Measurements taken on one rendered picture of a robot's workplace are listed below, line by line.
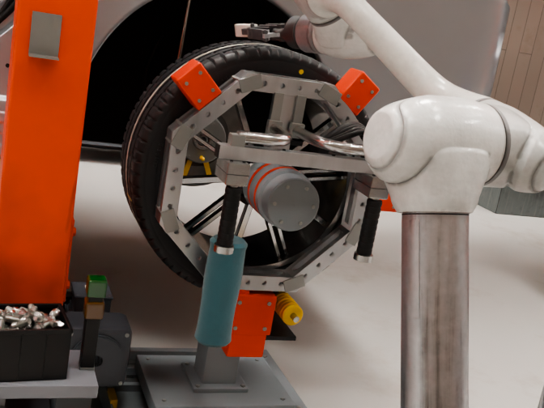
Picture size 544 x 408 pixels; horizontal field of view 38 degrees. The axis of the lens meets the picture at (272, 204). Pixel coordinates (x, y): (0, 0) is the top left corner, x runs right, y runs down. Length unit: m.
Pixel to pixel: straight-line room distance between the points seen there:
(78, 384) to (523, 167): 1.01
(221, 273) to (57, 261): 0.37
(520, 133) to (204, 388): 1.29
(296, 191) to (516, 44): 5.85
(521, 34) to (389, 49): 6.09
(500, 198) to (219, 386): 4.53
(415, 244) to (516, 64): 6.44
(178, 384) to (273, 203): 0.70
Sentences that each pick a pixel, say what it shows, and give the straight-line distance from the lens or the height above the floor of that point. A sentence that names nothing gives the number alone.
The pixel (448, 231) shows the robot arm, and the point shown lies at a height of 1.01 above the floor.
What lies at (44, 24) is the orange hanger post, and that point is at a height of 1.16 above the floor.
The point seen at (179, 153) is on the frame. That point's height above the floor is 0.91.
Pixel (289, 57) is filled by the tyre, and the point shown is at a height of 1.16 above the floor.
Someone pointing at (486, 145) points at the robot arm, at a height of 1.14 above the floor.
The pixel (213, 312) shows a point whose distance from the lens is 1.89.
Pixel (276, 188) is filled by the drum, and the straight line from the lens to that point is 1.80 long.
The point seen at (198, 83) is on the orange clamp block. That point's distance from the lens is 1.85.
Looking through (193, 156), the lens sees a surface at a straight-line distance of 2.46.
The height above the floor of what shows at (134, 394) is 0.15.
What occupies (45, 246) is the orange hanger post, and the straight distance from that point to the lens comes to 1.86.
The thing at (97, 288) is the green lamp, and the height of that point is 0.64.
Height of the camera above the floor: 1.28
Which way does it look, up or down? 14 degrees down
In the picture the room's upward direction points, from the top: 10 degrees clockwise
